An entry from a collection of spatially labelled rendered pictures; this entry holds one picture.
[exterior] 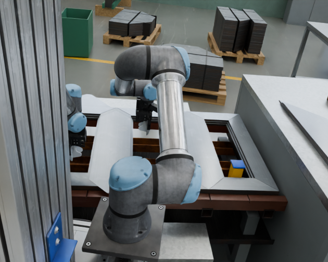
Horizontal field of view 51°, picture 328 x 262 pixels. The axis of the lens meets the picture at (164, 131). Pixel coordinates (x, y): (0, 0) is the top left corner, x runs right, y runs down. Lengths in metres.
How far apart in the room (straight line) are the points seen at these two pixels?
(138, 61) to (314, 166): 0.86
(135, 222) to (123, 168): 0.17
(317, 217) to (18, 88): 1.22
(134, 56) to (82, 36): 4.17
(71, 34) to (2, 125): 4.83
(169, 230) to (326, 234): 0.64
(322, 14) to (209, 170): 8.08
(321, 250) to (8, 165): 1.20
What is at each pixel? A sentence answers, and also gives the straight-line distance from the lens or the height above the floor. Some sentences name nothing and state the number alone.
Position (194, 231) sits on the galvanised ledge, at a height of 0.68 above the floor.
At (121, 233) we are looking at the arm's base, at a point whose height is 1.07.
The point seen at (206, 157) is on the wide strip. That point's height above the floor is 0.85.
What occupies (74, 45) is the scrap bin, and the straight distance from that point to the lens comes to 5.37.
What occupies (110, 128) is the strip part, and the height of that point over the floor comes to 0.85.
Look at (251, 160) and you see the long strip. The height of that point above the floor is 0.85.
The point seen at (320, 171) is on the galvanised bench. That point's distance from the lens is 1.56.
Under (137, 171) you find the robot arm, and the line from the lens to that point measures 0.95.
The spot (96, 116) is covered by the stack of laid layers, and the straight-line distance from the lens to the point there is 2.09.
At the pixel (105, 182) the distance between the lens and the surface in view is 1.57.
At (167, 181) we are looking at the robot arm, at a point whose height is 1.24.
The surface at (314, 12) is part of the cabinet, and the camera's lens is 9.46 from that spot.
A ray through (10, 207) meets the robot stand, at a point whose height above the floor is 1.44.
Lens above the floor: 1.86
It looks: 31 degrees down
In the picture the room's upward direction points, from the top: 6 degrees clockwise
